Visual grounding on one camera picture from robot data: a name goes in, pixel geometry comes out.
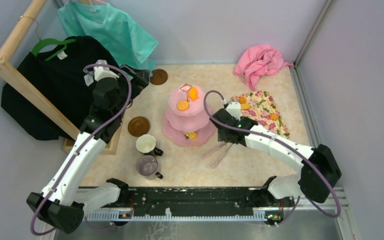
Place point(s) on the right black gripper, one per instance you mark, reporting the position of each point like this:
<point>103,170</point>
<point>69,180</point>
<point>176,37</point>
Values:
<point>221,136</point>

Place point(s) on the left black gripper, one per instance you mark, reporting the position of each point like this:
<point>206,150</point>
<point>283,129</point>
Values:
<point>140,80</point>

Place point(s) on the pink-tipped metal tongs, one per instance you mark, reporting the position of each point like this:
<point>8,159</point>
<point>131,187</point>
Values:
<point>218,153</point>

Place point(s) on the brown round coaster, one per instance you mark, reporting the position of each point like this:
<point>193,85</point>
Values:
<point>159,77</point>
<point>139,126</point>

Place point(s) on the yellow cake piece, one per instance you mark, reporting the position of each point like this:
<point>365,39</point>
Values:
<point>190,135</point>

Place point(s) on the pink three-tier cake stand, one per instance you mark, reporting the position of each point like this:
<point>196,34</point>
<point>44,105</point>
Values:
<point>194,119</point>

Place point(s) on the floral serving tray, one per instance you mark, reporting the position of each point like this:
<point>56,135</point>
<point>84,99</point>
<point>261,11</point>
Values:
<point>264,111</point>

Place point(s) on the orange round cookie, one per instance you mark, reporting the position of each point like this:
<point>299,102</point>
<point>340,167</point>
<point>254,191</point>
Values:
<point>242,100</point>
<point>182,105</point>

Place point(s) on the pink cloth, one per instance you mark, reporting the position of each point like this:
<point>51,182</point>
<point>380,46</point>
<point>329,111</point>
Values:
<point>260,60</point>

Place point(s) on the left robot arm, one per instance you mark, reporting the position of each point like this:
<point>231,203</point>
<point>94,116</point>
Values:
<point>59,204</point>

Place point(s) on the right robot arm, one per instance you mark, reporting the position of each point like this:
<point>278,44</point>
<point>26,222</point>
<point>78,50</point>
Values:
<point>316,169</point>

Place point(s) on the orange pastry piece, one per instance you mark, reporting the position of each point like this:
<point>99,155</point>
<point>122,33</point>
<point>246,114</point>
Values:
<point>245,106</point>

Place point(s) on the teal t-shirt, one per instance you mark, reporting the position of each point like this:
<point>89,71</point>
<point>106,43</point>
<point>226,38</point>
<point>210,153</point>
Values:
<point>128,42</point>

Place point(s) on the white mug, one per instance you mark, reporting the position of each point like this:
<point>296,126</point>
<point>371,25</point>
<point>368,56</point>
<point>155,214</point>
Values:
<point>147,145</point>

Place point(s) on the black t-shirt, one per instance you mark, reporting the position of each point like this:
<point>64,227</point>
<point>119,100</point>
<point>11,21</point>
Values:
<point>59,76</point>

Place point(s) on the purple mug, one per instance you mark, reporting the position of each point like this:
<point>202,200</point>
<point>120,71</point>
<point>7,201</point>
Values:
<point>148,167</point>

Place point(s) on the green clothes hanger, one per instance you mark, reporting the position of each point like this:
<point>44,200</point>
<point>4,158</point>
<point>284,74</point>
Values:
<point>42,43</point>

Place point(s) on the wooden clothes rack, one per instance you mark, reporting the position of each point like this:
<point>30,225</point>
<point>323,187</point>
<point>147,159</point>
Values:
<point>15,79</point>

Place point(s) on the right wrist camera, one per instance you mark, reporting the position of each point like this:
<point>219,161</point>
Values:
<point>234,109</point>

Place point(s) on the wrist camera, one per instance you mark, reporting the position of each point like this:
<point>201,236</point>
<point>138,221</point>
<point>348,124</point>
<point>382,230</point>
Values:
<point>101,72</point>
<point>234,109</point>

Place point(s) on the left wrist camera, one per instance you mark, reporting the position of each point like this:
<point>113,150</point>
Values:
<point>101,72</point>

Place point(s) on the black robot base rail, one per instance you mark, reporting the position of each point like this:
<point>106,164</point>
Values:
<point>198,201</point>

